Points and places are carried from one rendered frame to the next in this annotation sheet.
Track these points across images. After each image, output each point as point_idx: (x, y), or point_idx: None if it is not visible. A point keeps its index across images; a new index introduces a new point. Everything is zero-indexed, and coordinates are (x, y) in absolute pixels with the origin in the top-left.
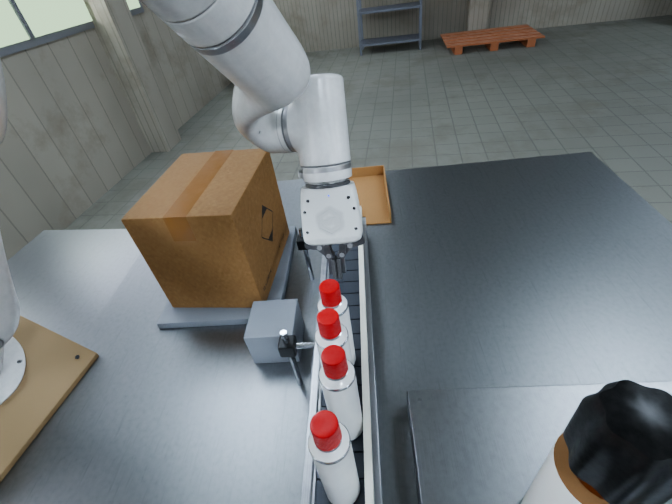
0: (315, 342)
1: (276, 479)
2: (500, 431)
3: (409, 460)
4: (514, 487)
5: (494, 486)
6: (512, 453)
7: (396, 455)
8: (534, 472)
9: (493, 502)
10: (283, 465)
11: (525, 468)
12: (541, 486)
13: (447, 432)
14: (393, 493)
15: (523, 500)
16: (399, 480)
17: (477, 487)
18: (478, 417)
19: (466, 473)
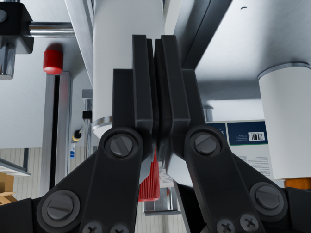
0: (77, 38)
1: (48, 21)
2: (308, 36)
3: (200, 13)
4: (276, 62)
5: (262, 61)
6: (299, 48)
7: (188, 9)
8: (302, 56)
9: (252, 66)
10: (51, 11)
11: (298, 55)
12: (273, 142)
13: (252, 35)
14: (174, 31)
15: (271, 83)
16: (183, 24)
17: (247, 61)
18: (299, 26)
19: (245, 56)
